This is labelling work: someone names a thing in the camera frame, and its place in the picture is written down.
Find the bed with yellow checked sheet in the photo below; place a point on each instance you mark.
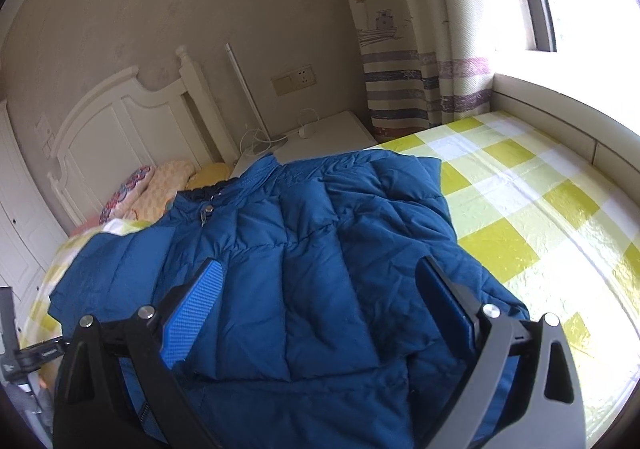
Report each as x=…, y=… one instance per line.
x=525, y=209

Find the white window ledge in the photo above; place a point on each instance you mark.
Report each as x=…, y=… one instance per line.
x=575, y=114

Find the floral print pillow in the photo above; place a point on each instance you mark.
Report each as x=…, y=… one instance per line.
x=127, y=191

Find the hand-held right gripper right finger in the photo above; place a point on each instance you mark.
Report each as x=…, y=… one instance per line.
x=445, y=301

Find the white nightstand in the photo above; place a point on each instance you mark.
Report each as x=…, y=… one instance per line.
x=330, y=139

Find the beige wall socket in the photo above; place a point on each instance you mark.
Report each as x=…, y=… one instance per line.
x=292, y=79

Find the white wardrobe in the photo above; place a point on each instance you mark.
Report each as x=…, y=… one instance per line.
x=20, y=239

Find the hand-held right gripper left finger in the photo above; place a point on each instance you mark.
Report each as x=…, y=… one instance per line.
x=195, y=314

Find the white bar desk lamp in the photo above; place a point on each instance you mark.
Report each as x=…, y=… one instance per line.
x=245, y=89

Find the printed striped curtain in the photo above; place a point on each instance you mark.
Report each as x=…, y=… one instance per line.
x=400, y=29

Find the white charger plug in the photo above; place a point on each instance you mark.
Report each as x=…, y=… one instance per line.
x=305, y=131

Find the yellow pillow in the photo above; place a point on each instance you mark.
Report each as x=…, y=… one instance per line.
x=210, y=175

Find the blue puffer jacket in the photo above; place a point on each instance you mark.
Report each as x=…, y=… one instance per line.
x=310, y=254

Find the wall switch panel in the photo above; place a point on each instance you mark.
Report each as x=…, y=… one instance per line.
x=44, y=134

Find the white wooden headboard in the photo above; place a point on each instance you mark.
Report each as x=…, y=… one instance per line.
x=125, y=129

